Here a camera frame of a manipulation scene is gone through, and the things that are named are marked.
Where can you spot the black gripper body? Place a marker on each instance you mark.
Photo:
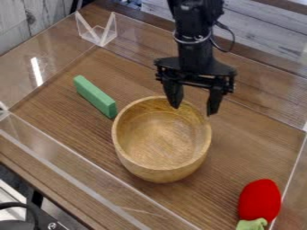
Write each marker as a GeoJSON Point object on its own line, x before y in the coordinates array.
{"type": "Point", "coordinates": [195, 68]}

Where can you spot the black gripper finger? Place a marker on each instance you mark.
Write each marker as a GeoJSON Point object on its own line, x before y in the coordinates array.
{"type": "Point", "coordinates": [214, 100]}
{"type": "Point", "coordinates": [174, 92]}

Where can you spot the green rectangular block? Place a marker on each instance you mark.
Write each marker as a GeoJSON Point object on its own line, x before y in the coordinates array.
{"type": "Point", "coordinates": [102, 101]}

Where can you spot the wooden bowl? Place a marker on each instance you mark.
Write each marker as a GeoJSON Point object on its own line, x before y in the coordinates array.
{"type": "Point", "coordinates": [160, 142]}

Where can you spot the red plush strawberry toy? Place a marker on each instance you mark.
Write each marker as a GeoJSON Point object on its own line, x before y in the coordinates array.
{"type": "Point", "coordinates": [259, 205]}

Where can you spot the clear acrylic tray enclosure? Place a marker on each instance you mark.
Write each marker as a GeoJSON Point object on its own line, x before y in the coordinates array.
{"type": "Point", "coordinates": [83, 136]}

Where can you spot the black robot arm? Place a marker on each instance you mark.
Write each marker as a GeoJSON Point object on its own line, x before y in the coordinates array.
{"type": "Point", "coordinates": [195, 18]}

